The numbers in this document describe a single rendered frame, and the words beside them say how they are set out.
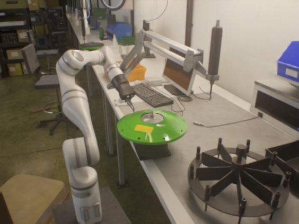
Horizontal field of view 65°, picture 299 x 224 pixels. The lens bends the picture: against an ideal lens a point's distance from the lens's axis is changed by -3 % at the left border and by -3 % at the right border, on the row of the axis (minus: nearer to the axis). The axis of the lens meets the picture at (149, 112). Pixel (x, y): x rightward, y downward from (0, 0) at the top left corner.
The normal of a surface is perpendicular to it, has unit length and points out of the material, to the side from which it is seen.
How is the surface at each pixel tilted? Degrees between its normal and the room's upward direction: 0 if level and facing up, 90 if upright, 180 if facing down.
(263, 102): 90
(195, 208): 0
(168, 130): 21
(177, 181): 0
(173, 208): 0
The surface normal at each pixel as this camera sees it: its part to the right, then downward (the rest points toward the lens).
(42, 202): 0.00, -0.91
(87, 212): 0.51, 0.37
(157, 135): 0.06, -0.67
